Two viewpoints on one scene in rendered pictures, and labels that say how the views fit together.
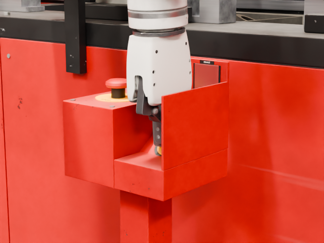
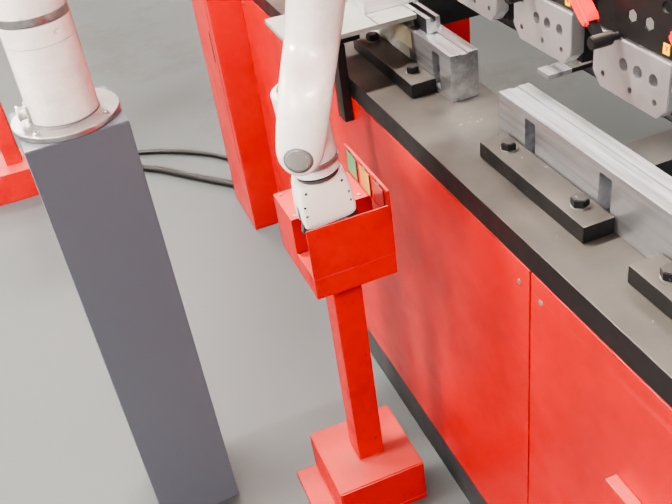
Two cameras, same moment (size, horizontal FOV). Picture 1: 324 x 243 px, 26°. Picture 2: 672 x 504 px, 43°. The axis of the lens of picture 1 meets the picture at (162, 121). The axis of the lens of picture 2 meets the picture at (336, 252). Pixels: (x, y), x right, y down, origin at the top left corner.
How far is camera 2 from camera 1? 0.98 m
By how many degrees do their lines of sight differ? 39
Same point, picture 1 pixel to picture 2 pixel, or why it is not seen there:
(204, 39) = (408, 139)
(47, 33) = not seen: hidden behind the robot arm
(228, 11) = (466, 88)
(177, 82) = (334, 210)
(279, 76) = (446, 198)
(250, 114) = (435, 216)
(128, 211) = not seen: hidden behind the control
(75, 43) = (340, 96)
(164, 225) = (353, 296)
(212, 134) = (372, 247)
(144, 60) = (298, 200)
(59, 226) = not seen: hidden behind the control
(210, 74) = (379, 194)
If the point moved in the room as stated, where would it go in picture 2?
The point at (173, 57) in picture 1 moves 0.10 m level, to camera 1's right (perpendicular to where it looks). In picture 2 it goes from (326, 195) to (378, 205)
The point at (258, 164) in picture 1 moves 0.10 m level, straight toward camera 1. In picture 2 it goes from (441, 257) to (412, 287)
